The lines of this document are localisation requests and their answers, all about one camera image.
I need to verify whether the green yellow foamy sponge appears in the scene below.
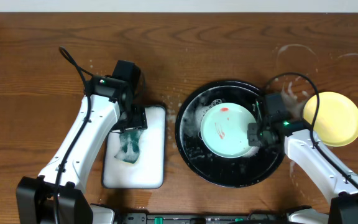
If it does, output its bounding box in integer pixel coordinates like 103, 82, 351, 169
114, 130, 143, 164

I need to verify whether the mint green plate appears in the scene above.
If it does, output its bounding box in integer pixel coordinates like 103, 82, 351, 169
200, 103, 259, 159

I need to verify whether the yellow plate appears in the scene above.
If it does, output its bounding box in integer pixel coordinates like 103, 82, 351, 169
303, 91, 358, 147

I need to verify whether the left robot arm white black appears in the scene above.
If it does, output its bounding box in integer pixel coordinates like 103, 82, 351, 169
16, 75, 147, 223

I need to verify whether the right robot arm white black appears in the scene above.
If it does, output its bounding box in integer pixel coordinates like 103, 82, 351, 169
247, 121, 358, 223

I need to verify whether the black rectangular tray with foam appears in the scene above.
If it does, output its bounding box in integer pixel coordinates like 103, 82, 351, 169
101, 105, 166, 189

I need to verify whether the round black tray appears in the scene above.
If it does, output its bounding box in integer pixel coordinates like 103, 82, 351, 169
175, 80, 285, 188

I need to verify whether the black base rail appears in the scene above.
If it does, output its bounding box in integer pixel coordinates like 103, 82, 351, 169
113, 207, 329, 224

